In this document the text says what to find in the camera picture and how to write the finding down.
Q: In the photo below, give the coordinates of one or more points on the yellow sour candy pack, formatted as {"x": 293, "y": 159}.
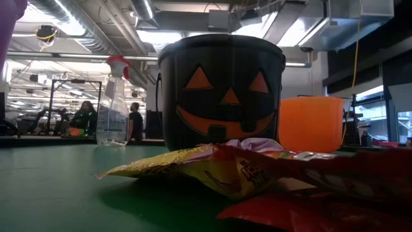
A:
{"x": 193, "y": 167}

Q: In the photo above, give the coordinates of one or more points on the purple sour candy pack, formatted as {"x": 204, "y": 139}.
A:
{"x": 257, "y": 144}

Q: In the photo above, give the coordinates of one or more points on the black pumpkin face bucket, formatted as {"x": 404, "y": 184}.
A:
{"x": 222, "y": 54}

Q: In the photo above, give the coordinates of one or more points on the red Skittles candy pack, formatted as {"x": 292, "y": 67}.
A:
{"x": 322, "y": 216}

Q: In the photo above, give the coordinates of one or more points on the black cabinet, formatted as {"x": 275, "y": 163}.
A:
{"x": 154, "y": 125}

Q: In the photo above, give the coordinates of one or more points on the person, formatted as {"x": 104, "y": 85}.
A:
{"x": 136, "y": 122}
{"x": 84, "y": 119}

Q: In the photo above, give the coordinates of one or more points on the ceiling light panel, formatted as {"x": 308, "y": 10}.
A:
{"x": 161, "y": 37}

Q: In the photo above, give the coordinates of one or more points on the clear spray bottle red trigger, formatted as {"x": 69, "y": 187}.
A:
{"x": 112, "y": 112}

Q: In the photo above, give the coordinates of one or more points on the grey ceiling box unit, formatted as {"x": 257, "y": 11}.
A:
{"x": 219, "y": 20}

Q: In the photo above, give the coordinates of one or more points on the orange pumpkin bucket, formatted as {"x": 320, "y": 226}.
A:
{"x": 311, "y": 124}

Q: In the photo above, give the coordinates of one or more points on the small orange green item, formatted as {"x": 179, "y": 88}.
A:
{"x": 75, "y": 132}

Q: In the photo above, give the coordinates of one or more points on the green table mat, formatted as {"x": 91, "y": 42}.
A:
{"x": 48, "y": 193}

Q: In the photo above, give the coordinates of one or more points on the black round ceiling device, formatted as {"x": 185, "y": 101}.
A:
{"x": 46, "y": 32}

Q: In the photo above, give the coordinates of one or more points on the black metal rack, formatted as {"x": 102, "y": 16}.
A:
{"x": 391, "y": 106}

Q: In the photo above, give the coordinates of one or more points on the purple plastic bucket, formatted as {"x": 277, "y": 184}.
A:
{"x": 8, "y": 25}

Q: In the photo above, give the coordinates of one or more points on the black ceiling camera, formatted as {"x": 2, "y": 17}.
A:
{"x": 306, "y": 49}

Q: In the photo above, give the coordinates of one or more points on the shiny round ventilation duct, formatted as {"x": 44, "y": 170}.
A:
{"x": 143, "y": 11}

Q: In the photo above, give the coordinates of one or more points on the black metal frame stand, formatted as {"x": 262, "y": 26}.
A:
{"x": 77, "y": 81}

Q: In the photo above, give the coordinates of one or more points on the ribbed silver ventilation duct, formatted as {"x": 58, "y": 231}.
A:
{"x": 96, "y": 35}

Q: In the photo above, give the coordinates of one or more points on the rectangular metal air duct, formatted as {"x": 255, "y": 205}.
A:
{"x": 338, "y": 32}

